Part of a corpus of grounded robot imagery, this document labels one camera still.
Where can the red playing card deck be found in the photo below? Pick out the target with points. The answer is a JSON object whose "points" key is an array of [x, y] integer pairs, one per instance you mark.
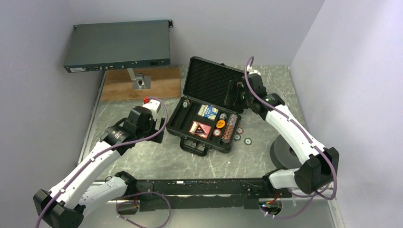
{"points": [[200, 129]]}

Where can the metal stand bracket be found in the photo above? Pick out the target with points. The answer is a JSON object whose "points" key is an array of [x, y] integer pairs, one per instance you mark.
{"points": [[140, 82]]}

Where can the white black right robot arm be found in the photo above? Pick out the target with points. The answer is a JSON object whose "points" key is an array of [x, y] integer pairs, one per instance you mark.
{"points": [[318, 164]]}

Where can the green poker chip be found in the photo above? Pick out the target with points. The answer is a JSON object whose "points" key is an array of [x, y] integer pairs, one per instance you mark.
{"points": [[248, 141]]}

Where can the grey foam roll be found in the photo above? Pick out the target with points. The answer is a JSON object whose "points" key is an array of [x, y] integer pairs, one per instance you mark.
{"points": [[282, 155]]}

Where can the red poker chip beside case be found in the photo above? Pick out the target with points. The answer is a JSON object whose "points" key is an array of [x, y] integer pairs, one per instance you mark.
{"points": [[240, 130]]}

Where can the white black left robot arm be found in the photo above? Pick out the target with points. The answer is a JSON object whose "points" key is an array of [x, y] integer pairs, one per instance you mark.
{"points": [[67, 203]]}

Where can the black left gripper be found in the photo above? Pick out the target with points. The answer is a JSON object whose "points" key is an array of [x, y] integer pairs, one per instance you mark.
{"points": [[152, 122]]}

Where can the black foam-lined poker case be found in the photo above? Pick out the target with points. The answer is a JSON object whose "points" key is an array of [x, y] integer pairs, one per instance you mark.
{"points": [[206, 84]]}

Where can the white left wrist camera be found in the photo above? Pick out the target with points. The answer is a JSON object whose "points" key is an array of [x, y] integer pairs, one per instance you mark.
{"points": [[153, 105]]}

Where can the grey rack network switch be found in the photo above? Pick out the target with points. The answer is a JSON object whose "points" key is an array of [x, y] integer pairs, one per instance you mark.
{"points": [[119, 45]]}

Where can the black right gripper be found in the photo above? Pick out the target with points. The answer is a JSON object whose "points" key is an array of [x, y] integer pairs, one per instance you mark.
{"points": [[234, 87]]}

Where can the blue playing card deck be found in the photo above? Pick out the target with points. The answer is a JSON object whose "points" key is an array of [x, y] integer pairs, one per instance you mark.
{"points": [[208, 111]]}

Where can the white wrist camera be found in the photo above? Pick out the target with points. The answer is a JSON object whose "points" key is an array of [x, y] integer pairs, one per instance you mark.
{"points": [[153, 105], [250, 70]]}

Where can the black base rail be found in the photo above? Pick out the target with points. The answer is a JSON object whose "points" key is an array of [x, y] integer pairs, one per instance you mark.
{"points": [[247, 193]]}

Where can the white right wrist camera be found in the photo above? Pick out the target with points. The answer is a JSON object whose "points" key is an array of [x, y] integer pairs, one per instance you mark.
{"points": [[250, 70]]}

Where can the row of poker chips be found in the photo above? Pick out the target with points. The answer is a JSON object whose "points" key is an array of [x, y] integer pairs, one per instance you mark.
{"points": [[227, 135]]}

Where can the wooden board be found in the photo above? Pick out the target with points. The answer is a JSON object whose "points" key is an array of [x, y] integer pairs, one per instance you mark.
{"points": [[165, 83]]}

